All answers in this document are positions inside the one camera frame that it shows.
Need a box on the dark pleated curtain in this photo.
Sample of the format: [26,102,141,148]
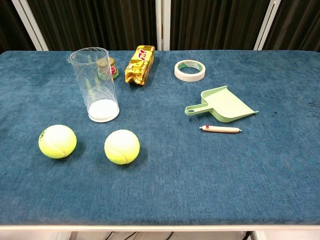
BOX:
[0,0,320,52]

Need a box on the blue table cloth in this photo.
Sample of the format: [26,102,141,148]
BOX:
[0,50,320,227]

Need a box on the pink wrapped sausage stick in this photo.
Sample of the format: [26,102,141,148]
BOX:
[199,124,243,134]

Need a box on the yellow tennis ball with print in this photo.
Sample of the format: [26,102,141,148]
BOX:
[38,124,78,160]

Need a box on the gold foil snack package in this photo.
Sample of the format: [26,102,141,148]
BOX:
[124,44,156,87]

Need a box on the white tape roll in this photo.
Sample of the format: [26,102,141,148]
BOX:
[174,59,207,83]

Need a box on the light green plastic dustpan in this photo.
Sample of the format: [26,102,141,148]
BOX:
[184,85,260,124]

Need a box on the small jar with green label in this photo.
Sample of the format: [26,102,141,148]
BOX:
[96,57,119,80]

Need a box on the clear plastic tube container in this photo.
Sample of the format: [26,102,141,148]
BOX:
[67,46,120,124]

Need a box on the white upright frame post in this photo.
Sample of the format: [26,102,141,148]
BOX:
[155,0,172,51]

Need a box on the white slanted frame post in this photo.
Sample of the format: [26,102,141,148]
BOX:
[253,0,281,51]
[11,0,49,52]

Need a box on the plain yellow tennis ball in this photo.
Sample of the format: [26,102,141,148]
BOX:
[104,129,141,166]

